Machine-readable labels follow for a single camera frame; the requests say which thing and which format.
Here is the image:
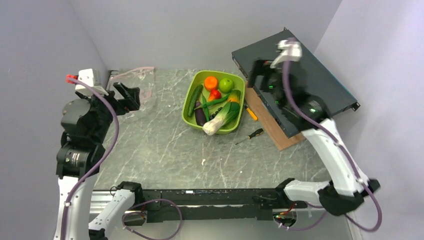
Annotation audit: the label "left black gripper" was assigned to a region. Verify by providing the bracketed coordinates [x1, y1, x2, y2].
[77, 80, 140, 142]

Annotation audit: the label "clear zip top bag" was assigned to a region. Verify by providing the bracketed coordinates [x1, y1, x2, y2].
[106, 66, 157, 111]

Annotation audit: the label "white green toy leek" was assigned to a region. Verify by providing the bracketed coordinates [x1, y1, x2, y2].
[202, 101, 241, 136]

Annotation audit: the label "green plastic tray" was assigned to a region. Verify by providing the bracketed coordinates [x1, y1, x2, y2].
[181, 70, 246, 135]

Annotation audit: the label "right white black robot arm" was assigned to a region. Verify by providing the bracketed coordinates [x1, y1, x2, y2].
[247, 59, 382, 216]

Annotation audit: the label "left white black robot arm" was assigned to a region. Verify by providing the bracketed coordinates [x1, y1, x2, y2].
[53, 79, 144, 240]

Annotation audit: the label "brown wooden board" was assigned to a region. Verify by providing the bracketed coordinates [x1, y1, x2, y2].
[244, 87, 305, 151]

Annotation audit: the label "yellow green toy mango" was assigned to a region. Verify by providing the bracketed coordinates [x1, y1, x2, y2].
[226, 89, 242, 104]

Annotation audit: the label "dark rack server chassis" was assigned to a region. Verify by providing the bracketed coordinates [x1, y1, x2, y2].
[231, 28, 360, 137]

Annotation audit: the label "green toy apple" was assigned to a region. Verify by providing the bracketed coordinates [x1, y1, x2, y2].
[218, 78, 234, 94]

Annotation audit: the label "red toy pepper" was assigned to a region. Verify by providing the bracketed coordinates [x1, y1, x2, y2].
[208, 88, 222, 102]

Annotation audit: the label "orange toy fruit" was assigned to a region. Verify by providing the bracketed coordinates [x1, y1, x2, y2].
[203, 76, 219, 92]

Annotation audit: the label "green toy cucumber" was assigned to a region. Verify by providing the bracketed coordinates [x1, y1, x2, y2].
[187, 84, 204, 117]

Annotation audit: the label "purple toy eggplant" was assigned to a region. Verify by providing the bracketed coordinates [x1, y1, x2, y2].
[194, 108, 207, 127]

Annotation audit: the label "black toy grapes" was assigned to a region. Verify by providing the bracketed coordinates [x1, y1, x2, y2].
[209, 107, 222, 119]

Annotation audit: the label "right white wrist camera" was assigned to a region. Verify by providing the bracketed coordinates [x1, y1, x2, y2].
[270, 39, 303, 69]

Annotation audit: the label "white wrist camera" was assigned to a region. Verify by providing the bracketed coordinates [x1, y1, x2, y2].
[65, 68, 108, 98]
[270, 39, 303, 69]

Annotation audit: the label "yellow handled screwdriver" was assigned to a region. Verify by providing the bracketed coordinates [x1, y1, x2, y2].
[244, 104, 258, 121]

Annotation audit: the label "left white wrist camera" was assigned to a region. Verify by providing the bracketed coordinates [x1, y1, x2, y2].
[65, 68, 108, 98]

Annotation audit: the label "black handled screwdriver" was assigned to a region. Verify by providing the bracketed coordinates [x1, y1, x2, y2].
[235, 128, 264, 145]

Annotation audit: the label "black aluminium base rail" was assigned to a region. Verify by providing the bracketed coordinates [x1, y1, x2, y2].
[89, 188, 352, 229]

